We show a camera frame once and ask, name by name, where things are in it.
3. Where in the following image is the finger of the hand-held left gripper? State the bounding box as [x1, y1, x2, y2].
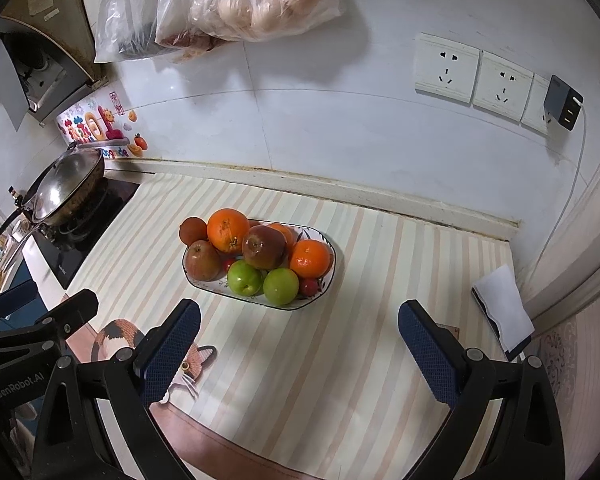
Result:
[42, 289, 99, 338]
[0, 280, 38, 321]

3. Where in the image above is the white wall socket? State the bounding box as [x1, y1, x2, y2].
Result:
[472, 50, 536, 116]
[412, 32, 482, 106]
[520, 72, 556, 136]

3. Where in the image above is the large orange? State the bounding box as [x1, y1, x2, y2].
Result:
[206, 208, 251, 254]

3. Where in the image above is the person's left hand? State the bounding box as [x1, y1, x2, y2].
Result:
[14, 402, 40, 461]

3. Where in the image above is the dark red apple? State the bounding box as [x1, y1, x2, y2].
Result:
[242, 225, 287, 271]

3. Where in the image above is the white charging cable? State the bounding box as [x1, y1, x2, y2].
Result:
[522, 105, 588, 291]

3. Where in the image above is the plastic bag of dark food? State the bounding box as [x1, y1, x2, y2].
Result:
[94, 0, 191, 63]

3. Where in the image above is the black gas stove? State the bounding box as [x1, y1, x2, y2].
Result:
[22, 177, 141, 290]

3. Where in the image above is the striped red apple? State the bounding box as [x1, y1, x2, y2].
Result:
[185, 240, 223, 282]

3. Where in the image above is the cat-shaped mat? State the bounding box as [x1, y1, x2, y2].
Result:
[91, 319, 218, 406]

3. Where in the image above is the range hood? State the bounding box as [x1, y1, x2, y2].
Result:
[0, 0, 108, 133]

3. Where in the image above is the dark grey charger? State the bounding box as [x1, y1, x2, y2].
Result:
[543, 75, 584, 132]

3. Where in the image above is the small mandarin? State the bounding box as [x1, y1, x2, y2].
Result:
[267, 222, 296, 251]
[289, 239, 332, 279]

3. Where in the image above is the floral ceramic plate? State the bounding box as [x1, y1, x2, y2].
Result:
[182, 222, 337, 312]

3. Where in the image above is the dark reddish orange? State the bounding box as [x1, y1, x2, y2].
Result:
[179, 216, 209, 247]

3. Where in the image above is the dark phone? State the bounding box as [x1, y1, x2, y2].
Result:
[471, 285, 533, 361]

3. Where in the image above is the green apple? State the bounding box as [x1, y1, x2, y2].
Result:
[262, 267, 300, 307]
[227, 259, 263, 297]

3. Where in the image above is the plastic bag of red food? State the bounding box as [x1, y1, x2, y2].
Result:
[155, 0, 231, 63]

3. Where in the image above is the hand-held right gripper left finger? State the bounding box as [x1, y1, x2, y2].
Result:
[32, 299, 202, 480]

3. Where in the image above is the wok with steel lid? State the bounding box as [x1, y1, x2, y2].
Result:
[0, 142, 106, 241]

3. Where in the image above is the striped table mat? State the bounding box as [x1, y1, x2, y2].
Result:
[65, 172, 518, 480]

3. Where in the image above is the colourful wall sticker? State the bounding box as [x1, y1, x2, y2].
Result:
[55, 91, 148, 161]

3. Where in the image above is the plastic bag of eggs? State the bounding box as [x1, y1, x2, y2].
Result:
[190, 0, 343, 43]

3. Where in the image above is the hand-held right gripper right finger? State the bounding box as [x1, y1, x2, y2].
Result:
[397, 300, 566, 480]

